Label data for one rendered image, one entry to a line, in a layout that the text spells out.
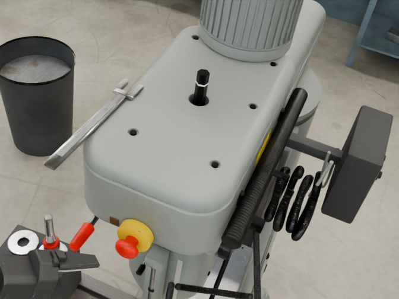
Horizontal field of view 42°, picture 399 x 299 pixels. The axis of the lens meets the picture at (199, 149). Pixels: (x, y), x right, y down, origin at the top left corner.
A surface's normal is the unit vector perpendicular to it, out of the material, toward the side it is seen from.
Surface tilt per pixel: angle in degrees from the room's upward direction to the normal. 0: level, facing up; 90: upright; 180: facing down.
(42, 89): 94
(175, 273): 90
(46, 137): 94
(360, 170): 90
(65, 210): 0
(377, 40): 0
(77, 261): 30
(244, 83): 0
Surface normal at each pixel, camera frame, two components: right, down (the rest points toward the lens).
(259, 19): 0.04, 0.70
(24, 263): 0.46, -0.83
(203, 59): 0.13, -0.71
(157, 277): -0.39, 0.61
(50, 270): 0.66, -0.21
